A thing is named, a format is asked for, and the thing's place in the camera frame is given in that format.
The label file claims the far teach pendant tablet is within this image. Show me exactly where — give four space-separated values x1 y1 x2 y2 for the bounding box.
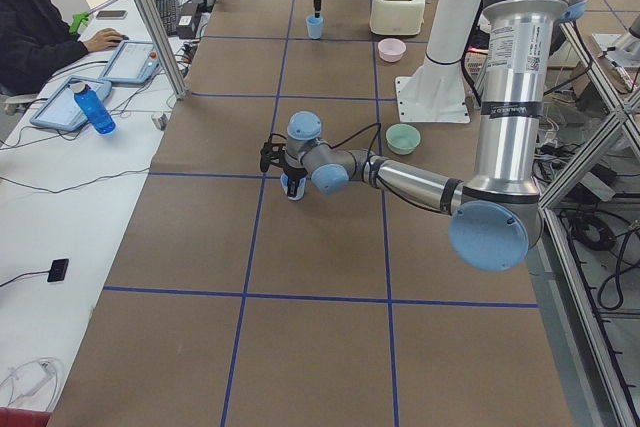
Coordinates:
99 40 159 85

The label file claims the aluminium frame post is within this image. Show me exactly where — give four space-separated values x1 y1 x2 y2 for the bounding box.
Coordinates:
134 0 187 100

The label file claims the black keyboard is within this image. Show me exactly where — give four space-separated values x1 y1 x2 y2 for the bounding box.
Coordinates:
153 0 179 36

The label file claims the near teach pendant tablet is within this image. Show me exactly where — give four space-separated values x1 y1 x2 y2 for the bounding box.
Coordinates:
30 76 112 132

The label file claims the teach pendant tablet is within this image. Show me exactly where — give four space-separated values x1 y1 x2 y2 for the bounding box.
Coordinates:
99 40 159 85
30 76 112 132

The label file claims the person's hand on mouse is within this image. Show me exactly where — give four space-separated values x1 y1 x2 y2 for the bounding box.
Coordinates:
84 28 124 53

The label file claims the green plastic bowl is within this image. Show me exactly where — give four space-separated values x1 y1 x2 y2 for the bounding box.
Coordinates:
385 123 421 156

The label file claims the seated person in black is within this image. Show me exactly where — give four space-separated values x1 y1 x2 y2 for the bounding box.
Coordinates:
0 0 130 97

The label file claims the black smartphone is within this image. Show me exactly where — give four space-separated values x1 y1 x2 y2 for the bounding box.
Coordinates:
95 9 127 20

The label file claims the pink plastic bowl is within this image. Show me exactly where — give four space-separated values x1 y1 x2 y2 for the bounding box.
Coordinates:
377 38 407 63

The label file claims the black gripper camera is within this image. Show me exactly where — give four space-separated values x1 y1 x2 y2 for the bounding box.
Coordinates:
259 133 286 173

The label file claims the cream white toaster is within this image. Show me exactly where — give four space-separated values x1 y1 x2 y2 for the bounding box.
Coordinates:
369 0 426 36

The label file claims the small black box device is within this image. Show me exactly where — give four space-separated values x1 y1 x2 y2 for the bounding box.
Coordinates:
47 258 69 283

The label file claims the blue water bottle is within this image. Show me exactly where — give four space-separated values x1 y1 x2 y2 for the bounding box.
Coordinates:
69 82 116 135

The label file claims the light blue cup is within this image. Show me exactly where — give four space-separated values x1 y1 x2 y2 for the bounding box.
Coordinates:
280 173 306 201
305 15 324 40

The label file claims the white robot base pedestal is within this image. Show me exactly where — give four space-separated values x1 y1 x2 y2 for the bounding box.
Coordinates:
395 0 481 123

